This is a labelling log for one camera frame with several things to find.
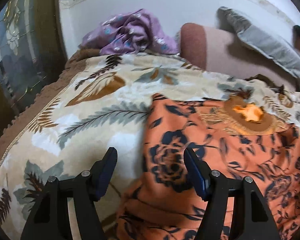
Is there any dark wooden glass door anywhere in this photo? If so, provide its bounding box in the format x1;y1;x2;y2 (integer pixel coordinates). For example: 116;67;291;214
0;0;66;137

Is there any purple floral cloth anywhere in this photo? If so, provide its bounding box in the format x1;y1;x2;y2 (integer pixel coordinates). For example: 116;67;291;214
79;9;179;55

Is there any pink and maroon bolster pillow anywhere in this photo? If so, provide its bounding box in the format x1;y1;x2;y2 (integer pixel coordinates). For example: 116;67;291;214
180;23;296;91

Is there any grey pillow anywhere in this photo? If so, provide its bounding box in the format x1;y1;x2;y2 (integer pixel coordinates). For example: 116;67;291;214
218;7;300;86

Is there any orange floral garment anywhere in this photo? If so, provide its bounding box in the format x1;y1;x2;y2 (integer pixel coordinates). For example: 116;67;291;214
116;94;300;239

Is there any beige leaf-print blanket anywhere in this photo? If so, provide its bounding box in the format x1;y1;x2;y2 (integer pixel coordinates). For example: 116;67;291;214
0;52;300;239

